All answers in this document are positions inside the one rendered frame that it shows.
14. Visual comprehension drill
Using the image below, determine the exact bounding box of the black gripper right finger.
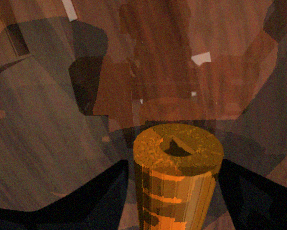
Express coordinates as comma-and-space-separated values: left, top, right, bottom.
218, 159, 287, 230

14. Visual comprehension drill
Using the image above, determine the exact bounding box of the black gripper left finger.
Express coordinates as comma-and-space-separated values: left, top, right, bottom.
0, 159, 128, 230

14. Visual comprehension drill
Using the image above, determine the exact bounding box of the orange cylinder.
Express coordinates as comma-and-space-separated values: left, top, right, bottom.
132, 123, 224, 230

